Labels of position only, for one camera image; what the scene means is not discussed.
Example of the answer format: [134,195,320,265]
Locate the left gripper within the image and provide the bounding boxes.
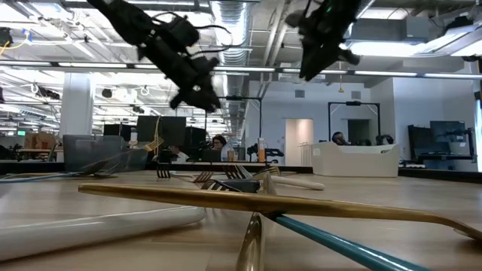
[136,35,222,112]

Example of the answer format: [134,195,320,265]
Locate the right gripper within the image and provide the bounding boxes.
[285,11,361,82]

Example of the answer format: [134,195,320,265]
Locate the gold utensil handle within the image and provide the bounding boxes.
[77,182,482,242]

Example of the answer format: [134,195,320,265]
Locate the large black monitor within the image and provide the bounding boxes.
[135,115,188,148]

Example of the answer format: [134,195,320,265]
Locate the ceiling light strip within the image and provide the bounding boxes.
[353,69,482,79]
[56,62,129,69]

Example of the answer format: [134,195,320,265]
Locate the pale door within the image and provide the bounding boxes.
[284,118,315,167]

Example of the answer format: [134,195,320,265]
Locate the small black monitor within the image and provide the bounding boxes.
[102,123,133,143]

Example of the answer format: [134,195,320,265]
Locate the black desk device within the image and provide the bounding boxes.
[246,142,285,163]

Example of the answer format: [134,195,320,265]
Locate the white plastic bin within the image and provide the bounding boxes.
[311,142,401,178]

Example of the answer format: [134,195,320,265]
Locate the grey translucent plastic bin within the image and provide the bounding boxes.
[62,134,148,173]

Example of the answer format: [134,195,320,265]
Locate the white building column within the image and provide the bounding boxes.
[59,72,95,137]

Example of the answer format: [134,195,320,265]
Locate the cardboard boxes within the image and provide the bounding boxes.
[23,131,58,151]

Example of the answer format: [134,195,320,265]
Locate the black rig frame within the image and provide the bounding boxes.
[327,100,382,144]

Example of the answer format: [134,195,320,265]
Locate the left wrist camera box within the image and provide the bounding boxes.
[160,15,201,52]

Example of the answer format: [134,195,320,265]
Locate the silver ventilation duct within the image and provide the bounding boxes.
[209,0,252,131]

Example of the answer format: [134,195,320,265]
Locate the dark wall screens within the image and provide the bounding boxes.
[407,120,476,163]

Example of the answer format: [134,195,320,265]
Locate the black aluminium table frame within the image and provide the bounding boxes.
[0,160,482,178]

